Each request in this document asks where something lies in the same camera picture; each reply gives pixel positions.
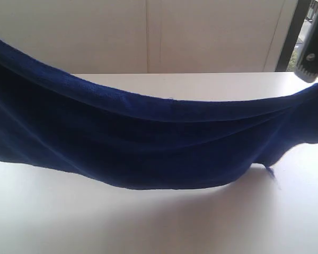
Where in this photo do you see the blue towel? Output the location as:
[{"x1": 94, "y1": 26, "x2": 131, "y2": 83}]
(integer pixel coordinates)
[{"x1": 0, "y1": 40, "x2": 318, "y2": 190}]

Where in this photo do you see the dark window frame post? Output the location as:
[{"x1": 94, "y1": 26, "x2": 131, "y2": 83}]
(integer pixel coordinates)
[{"x1": 275, "y1": 0, "x2": 311, "y2": 72}]

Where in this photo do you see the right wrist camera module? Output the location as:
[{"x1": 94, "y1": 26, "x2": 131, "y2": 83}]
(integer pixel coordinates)
[{"x1": 294, "y1": 15, "x2": 318, "y2": 83}]

